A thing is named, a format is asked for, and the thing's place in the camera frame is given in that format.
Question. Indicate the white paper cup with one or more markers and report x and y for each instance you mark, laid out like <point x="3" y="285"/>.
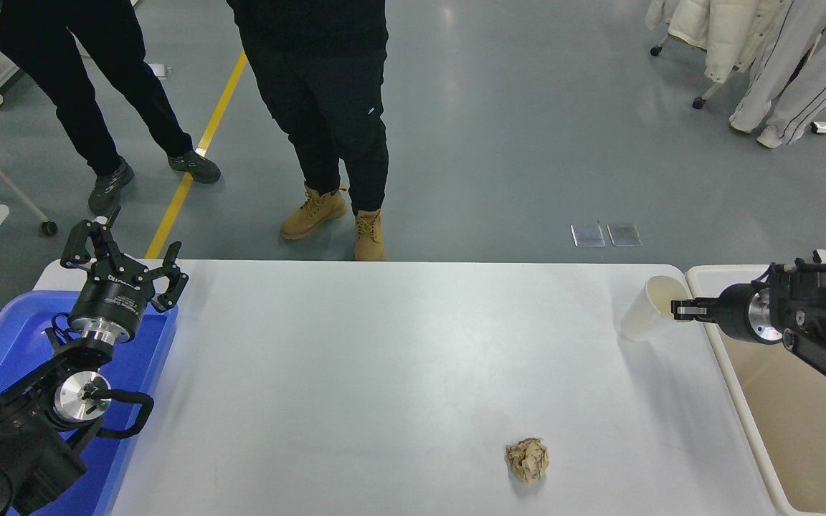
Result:
<point x="642" y="315"/>

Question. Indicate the person with white trousers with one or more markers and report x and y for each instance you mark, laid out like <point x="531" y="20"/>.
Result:
<point x="807" y="72"/>

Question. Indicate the blue plastic tray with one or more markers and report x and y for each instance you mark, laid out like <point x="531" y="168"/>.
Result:
<point x="19" y="337"/>

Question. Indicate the tan paper ball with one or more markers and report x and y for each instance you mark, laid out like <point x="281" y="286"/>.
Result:
<point x="528" y="460"/>

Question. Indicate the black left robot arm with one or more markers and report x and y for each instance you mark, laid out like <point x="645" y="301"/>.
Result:
<point x="19" y="444"/>

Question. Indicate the person with grey shoes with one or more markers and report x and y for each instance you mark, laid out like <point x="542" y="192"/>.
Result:
<point x="83" y="72"/>

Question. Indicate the person with tan boots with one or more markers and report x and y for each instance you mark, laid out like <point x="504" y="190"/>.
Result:
<point x="320" y="86"/>

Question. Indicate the cream padded jacket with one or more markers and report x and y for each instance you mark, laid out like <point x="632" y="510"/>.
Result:
<point x="721" y="29"/>

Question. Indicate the white wheeled chair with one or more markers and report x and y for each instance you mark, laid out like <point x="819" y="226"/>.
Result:
<point x="715" y="89"/>

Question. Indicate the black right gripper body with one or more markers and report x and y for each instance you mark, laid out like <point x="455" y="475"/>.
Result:
<point x="736" y="312"/>

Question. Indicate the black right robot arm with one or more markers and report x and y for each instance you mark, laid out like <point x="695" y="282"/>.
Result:
<point x="822" y="322"/>

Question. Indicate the square metal floor plate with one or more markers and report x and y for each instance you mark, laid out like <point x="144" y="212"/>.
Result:
<point x="588" y="236"/>
<point x="624" y="235"/>

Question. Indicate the grey wheeled chair base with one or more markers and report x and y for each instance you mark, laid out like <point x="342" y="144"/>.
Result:
<point x="49" y="228"/>

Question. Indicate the large pale plastic bin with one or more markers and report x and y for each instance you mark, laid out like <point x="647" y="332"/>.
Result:
<point x="793" y="430"/>

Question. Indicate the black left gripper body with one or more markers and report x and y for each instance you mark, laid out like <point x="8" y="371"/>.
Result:
<point x="113" y="297"/>

